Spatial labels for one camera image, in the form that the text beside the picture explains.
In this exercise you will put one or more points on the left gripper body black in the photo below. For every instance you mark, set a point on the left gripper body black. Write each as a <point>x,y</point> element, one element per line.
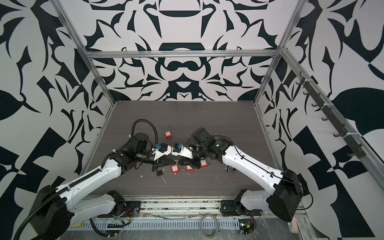
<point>157,164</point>

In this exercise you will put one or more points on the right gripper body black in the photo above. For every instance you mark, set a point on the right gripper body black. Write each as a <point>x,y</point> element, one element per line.
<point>195,162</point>

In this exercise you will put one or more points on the red padlock with white label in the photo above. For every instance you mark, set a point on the red padlock with white label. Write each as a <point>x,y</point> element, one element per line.
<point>204,163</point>

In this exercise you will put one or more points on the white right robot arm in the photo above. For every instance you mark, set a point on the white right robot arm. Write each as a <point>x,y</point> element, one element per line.
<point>284,191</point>

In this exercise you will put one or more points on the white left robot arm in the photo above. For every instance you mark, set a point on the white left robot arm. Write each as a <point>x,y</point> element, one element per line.
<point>56,209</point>

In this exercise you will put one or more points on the bunch of keys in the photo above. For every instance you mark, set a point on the bunch of keys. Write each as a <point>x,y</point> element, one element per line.
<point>230,169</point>

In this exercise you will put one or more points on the green lit circuit board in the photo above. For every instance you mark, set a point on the green lit circuit board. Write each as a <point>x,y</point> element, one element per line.
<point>247,226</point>

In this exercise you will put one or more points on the pink white device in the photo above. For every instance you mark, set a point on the pink white device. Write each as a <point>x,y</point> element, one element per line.
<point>293,226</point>

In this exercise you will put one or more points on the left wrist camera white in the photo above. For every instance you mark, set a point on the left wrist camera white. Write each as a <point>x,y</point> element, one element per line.
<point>162,150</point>

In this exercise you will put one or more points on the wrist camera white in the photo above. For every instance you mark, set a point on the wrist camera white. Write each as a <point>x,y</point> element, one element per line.
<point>182,151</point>
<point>162,150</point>

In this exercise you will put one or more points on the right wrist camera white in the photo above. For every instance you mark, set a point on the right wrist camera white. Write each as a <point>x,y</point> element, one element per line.
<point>182,151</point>

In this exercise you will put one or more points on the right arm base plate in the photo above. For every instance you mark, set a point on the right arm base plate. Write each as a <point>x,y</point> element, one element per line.
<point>235,208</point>

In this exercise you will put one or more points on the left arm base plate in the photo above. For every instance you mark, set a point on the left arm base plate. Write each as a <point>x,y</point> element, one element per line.
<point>127,209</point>

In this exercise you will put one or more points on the white perforated cable duct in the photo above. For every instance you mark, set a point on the white perforated cable duct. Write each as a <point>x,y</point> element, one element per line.
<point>162,224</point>

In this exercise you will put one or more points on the black hook rail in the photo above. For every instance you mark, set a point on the black hook rail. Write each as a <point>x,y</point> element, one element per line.
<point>334,116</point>

